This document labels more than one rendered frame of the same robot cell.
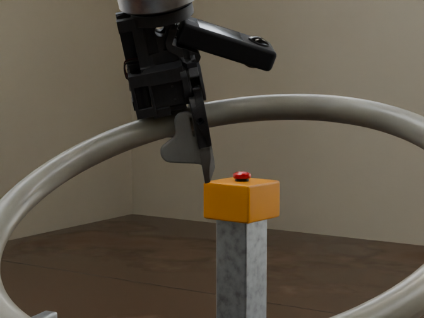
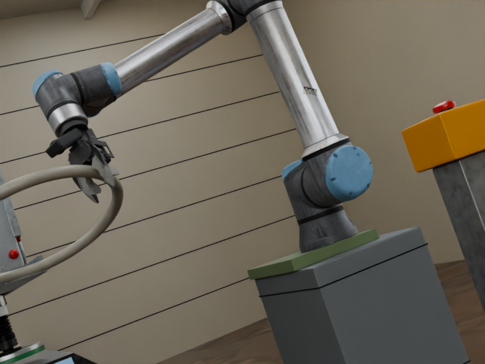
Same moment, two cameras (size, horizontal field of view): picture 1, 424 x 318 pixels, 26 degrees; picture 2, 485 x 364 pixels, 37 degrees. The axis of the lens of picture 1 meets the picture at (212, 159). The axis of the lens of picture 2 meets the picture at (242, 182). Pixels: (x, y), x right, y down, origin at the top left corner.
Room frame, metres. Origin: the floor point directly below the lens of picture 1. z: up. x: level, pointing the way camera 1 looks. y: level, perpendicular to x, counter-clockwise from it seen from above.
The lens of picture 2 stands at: (2.27, -1.31, 1.00)
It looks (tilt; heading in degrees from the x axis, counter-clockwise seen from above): 4 degrees up; 121
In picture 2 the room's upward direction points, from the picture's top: 19 degrees counter-clockwise
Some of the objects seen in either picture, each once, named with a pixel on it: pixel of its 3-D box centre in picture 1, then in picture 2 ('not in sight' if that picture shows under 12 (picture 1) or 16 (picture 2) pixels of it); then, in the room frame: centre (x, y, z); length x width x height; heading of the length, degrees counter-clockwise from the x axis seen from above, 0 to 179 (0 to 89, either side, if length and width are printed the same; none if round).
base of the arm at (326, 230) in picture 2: not in sight; (324, 227); (1.25, 0.76, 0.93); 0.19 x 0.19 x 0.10
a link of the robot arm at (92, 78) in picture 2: not in sight; (94, 84); (1.04, 0.18, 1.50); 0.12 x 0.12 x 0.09; 55
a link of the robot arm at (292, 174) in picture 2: not in sight; (311, 185); (1.26, 0.76, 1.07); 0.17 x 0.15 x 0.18; 145
